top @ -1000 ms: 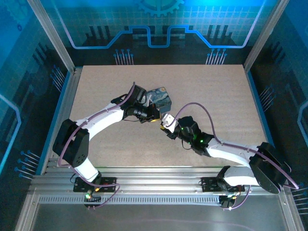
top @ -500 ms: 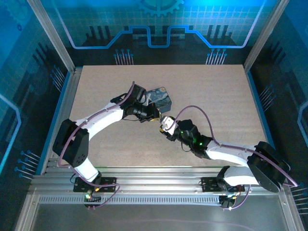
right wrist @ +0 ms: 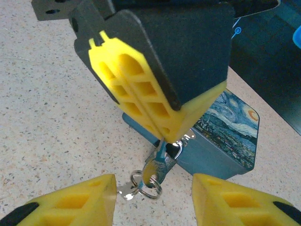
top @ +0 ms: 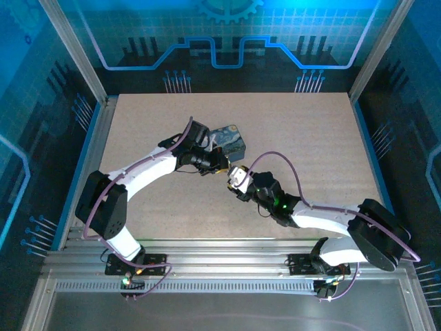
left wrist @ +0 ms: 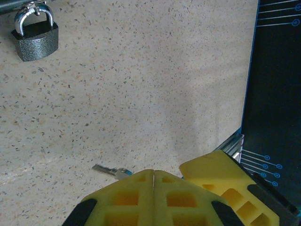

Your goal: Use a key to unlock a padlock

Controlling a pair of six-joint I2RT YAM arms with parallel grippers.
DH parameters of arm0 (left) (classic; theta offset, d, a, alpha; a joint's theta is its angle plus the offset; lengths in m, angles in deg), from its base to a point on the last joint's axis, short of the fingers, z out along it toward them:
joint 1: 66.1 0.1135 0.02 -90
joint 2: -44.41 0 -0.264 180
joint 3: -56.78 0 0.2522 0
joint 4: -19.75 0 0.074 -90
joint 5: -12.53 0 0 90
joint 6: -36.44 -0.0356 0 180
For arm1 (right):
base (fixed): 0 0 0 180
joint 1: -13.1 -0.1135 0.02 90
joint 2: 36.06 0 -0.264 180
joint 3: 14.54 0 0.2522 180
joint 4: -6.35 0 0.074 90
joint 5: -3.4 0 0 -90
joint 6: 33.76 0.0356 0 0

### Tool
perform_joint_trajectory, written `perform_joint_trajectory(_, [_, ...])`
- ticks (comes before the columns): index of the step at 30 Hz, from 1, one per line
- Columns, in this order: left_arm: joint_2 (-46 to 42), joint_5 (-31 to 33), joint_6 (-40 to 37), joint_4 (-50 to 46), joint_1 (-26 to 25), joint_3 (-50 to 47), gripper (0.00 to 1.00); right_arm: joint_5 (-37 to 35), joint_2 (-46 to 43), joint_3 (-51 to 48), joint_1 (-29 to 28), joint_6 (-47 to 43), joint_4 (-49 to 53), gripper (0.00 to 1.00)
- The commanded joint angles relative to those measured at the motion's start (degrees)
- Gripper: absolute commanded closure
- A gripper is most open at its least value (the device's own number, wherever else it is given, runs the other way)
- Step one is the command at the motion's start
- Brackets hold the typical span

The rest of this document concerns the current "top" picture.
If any slotted grey cable duct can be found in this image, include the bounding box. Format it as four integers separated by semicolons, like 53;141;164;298
54;279;318;294

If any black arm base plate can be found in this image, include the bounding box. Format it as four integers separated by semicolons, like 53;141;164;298
287;253;352;277
104;253;168;277

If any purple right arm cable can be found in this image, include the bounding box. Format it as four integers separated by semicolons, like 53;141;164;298
245;151;422;303

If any aluminium corner post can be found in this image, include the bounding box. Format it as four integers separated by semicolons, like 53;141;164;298
347;0;416;103
37;0;110;105

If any starry night print lock box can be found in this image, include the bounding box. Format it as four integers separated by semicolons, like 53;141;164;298
207;123;247;163

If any aluminium frame rail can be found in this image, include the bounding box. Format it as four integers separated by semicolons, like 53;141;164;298
41;238;413;277

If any grey metal panel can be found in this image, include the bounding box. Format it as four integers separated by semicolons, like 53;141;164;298
20;275;435;331

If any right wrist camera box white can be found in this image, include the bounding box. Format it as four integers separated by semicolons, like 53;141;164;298
227;166;255;194

